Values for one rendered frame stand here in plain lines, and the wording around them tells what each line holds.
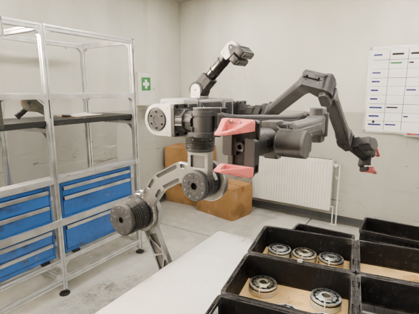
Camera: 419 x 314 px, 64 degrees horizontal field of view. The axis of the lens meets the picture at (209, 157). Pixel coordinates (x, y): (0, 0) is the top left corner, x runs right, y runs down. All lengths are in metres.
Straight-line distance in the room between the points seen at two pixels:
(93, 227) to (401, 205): 3.15
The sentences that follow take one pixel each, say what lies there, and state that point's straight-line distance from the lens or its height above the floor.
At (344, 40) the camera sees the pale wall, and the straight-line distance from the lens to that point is 4.18.
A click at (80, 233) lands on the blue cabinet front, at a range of 2.96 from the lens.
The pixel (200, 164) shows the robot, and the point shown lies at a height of 1.23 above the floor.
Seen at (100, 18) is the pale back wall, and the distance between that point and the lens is 4.14.
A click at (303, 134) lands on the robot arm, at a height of 1.47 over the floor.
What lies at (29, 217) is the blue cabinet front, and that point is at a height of 0.69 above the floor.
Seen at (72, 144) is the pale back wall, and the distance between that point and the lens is 3.83.
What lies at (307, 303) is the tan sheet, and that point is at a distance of 1.33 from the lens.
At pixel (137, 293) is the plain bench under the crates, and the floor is 0.70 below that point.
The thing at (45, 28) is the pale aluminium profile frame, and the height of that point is 1.97.
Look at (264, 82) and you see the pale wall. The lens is 4.43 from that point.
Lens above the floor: 1.56
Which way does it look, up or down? 11 degrees down
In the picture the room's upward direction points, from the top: straight up
